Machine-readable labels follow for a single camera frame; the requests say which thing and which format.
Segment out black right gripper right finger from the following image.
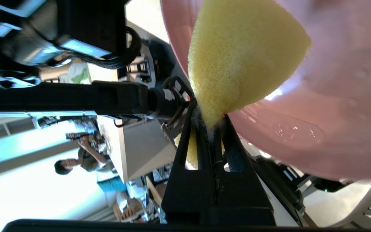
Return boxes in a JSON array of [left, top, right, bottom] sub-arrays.
[[213, 113, 276, 226]]

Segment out pink plate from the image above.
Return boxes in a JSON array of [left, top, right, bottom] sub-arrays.
[[160, 0, 371, 181]]

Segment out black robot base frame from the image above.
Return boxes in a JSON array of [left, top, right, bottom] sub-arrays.
[[252, 155, 371, 227]]

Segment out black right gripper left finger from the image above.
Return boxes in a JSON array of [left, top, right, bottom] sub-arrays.
[[161, 101, 219, 225]]

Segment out braided black arm cable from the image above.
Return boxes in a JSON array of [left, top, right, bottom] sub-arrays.
[[73, 26, 142, 70]]

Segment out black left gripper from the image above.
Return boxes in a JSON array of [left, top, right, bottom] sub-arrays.
[[0, 0, 127, 66]]

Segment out yellow green sponge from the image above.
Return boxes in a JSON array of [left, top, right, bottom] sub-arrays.
[[174, 0, 312, 169]]

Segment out white bag green print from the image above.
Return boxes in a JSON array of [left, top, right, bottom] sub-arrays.
[[58, 62, 92, 85]]

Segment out person in dark clothes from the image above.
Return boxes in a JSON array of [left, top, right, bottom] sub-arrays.
[[54, 130, 117, 176]]

